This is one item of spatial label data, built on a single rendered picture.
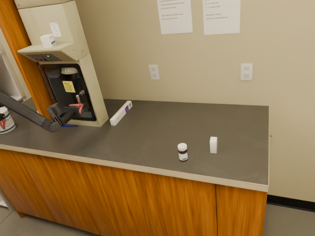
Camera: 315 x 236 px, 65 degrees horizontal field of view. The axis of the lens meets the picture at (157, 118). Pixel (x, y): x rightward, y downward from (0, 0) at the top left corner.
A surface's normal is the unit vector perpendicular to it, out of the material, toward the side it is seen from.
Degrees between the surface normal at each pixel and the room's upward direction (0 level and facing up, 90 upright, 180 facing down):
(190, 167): 1
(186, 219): 90
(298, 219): 0
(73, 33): 90
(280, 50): 90
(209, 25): 90
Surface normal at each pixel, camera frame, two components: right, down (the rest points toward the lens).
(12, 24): 0.93, 0.07
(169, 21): -0.35, 0.52
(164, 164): -0.15, -0.85
